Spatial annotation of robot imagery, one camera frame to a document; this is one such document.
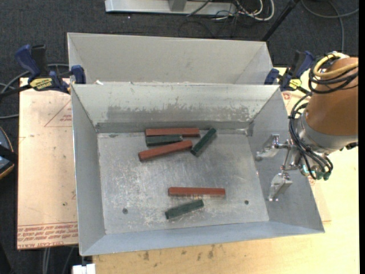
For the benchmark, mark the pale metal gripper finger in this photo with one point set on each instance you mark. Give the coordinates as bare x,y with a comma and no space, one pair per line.
269,149
280,185

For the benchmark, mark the dark green flat block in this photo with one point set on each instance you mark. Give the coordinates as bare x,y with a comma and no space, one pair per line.
184,209
162,140
204,142

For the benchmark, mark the red-brown flat block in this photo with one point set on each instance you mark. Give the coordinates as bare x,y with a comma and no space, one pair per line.
172,132
196,192
165,150

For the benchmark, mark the grey metal bin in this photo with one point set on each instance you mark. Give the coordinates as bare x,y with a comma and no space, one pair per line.
185,170

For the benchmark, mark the brown cardboard board, red print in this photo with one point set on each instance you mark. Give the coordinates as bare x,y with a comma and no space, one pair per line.
45,158

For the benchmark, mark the black cylinder on white bracket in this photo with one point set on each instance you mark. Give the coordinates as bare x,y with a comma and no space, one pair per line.
351,146

